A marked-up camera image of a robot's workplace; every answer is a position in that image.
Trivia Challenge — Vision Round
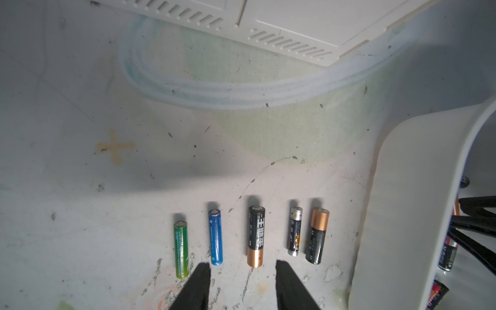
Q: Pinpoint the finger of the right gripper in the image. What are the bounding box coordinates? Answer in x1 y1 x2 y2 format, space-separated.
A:
449 196 495 238
448 228 495 275

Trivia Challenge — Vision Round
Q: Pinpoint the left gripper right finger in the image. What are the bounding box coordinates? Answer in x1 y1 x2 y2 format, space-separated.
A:
276 260 320 310

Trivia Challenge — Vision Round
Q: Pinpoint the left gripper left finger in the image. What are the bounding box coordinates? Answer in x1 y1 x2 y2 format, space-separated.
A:
169 262 211 310

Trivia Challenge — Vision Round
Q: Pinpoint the black copper Duracell battery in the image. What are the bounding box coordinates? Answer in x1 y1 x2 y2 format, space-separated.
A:
306 207 329 265

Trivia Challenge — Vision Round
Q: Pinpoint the blue battery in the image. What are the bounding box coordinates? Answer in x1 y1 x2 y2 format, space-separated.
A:
209 209 223 266

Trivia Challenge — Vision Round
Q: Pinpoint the white plastic storage box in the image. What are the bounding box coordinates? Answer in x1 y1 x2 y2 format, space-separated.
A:
348 98 495 309

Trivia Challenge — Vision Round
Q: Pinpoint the black red silver AAA battery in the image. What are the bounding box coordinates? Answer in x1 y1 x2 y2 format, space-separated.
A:
438 236 458 272

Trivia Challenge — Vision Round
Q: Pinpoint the red green AAA battery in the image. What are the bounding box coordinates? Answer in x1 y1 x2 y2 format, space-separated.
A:
426 280 450 310

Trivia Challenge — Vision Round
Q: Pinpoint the floral table mat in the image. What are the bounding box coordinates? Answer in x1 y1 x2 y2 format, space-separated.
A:
1 1 495 309

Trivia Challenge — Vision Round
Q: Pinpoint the beige desktop file organizer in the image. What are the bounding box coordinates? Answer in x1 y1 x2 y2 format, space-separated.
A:
101 0 434 67

